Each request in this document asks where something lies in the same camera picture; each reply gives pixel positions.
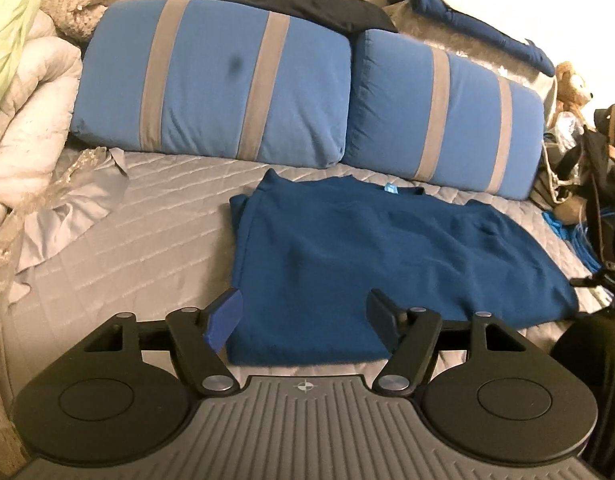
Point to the light green cloth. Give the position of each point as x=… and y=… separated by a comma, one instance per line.
x=12, y=20

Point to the blue t-shirt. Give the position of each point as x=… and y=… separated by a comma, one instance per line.
x=337, y=250

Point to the blue striped pillow with stain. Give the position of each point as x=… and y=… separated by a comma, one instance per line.
x=202, y=85

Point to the person's dark trouser leg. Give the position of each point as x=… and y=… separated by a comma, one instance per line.
x=597, y=370

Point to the clear plastic bag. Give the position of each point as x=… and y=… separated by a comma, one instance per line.
x=567, y=127

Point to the grey quilted bedspread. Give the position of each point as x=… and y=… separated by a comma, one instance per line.
x=162, y=240

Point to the black garment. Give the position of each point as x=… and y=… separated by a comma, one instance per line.
x=312, y=7

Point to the brown teddy bear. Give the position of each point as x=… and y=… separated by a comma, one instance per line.
x=570, y=85

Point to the beige plush cushion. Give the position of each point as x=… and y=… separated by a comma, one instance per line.
x=467, y=45

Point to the black backpack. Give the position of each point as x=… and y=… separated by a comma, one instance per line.
x=602, y=160

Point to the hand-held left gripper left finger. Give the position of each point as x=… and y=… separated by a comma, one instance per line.
x=222, y=317

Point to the blue grey-striped pillow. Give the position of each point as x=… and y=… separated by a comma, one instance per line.
x=397, y=110

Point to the grey crumpled cloth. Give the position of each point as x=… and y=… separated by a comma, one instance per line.
x=72, y=210

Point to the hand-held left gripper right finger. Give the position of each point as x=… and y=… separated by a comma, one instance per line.
x=382, y=316

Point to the white comforter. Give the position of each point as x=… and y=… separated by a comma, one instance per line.
x=27, y=110

